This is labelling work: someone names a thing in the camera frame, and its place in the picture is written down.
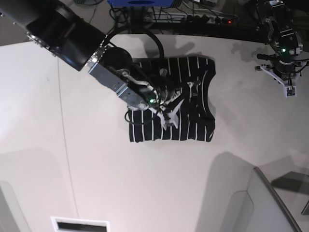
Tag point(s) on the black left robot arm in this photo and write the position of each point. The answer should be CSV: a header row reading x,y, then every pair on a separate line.
x,y
277,25

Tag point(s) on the blue box on stand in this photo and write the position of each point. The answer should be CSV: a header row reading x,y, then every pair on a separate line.
x,y
140,3

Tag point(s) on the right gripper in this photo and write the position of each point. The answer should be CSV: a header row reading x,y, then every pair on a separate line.
x,y
167,90

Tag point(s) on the grey monitor edge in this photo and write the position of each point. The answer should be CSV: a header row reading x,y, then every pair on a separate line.
x,y
270,214

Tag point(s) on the black table leg post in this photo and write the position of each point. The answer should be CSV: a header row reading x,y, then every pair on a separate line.
x,y
136,15

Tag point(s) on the navy white striped t-shirt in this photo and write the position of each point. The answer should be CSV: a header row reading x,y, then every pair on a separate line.
x,y
193,74

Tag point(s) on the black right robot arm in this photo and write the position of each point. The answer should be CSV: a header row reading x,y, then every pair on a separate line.
x,y
54,26

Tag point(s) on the black power strip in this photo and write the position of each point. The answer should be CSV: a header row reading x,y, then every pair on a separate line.
x,y
183,18

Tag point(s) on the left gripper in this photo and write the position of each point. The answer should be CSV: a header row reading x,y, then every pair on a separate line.
x,y
285,70

